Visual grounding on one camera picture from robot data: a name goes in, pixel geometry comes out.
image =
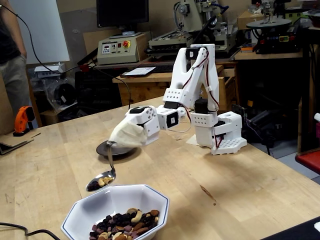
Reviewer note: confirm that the white gripper with motor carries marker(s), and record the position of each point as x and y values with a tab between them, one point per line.
148	126

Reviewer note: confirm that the bent metal spoon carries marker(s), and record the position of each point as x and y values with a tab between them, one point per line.
110	155

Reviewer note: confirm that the scooped nuts and raisins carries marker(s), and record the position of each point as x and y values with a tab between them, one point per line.
101	182

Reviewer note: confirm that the bare forearm of person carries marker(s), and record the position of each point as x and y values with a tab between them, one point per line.
18	37

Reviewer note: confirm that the white robot arm with base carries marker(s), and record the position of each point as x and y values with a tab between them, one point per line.
190	75

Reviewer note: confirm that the dark brown metal plate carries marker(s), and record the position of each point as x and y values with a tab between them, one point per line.
120	151

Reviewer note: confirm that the white octagonal bowl blue rim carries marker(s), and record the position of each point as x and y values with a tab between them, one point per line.
100	200

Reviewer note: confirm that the beige masking tape wrap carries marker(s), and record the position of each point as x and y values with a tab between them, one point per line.
125	137

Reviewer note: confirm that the wooden desk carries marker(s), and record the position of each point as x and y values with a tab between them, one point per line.
140	90

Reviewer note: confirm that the white paper scrap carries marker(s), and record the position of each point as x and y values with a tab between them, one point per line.
191	140

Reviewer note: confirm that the black storage cabinet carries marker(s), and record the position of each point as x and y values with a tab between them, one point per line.
97	92

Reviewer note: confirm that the tablet with white screen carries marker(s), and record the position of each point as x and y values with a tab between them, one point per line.
138	71

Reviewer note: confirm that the black keyboard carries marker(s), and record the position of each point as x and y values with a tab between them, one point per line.
162	68

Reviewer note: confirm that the beige control box emergency stop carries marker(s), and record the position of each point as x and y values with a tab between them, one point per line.
117	56

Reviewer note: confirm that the clear bag with black disc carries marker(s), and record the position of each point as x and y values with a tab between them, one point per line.
62	95

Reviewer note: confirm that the trail mix nuts and raisins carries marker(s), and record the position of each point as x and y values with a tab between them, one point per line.
125	222

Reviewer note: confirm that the green controller circuit board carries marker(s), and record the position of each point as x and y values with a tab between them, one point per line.
238	112

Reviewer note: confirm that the brown wooden beam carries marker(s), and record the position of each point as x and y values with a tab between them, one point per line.
35	107

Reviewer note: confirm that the orange and black power tool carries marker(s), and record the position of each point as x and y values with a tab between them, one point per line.
21	120

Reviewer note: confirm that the black computer monitor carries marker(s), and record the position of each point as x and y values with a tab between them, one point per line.
122	12

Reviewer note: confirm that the flat cardboard piece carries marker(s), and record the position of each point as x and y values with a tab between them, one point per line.
15	142

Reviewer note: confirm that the beige cnc milling machine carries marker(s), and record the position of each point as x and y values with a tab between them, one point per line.
195	15

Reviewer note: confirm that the person in black shirt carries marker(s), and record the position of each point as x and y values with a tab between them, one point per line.
12	80

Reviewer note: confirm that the white board panel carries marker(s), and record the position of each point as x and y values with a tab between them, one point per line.
47	30

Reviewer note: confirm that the wooden workbench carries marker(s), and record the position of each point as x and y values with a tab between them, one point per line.
270	55

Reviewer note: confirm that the brown cardboard box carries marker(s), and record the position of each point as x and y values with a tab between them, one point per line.
247	20

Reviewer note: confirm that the black scroll saw machine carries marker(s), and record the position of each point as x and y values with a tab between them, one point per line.
275	42

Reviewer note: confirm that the black plastic crate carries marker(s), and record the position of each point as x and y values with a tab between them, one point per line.
295	232

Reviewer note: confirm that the red chair dark wood frame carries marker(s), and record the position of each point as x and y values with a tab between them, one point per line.
310	160

